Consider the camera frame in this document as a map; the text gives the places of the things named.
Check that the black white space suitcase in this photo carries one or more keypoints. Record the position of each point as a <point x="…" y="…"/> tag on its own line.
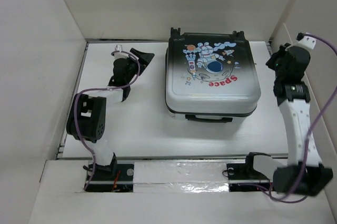
<point x="210" y="77"/>

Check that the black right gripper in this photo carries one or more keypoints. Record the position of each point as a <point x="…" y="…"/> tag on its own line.
<point x="283" y="49"/>

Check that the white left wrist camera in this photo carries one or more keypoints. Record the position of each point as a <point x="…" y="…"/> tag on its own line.
<point x="118" y="53"/>

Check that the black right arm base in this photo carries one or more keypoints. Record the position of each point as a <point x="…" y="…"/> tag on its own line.
<point x="239" y="170"/>

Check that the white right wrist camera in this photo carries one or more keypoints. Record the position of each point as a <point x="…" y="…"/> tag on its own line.
<point x="305" y="41"/>

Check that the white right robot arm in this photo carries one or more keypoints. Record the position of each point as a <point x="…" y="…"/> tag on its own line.
<point x="304" y="173"/>

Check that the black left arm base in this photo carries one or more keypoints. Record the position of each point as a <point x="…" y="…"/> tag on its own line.
<point x="105" y="181"/>

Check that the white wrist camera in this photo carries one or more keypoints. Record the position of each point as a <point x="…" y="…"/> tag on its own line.
<point x="305" y="41"/>
<point x="118" y="53"/>

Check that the aluminium mounting rail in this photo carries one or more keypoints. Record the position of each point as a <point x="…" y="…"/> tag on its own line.
<point x="188" y="180"/>

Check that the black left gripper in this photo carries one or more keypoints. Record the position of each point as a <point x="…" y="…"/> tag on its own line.
<point x="144" y="60"/>

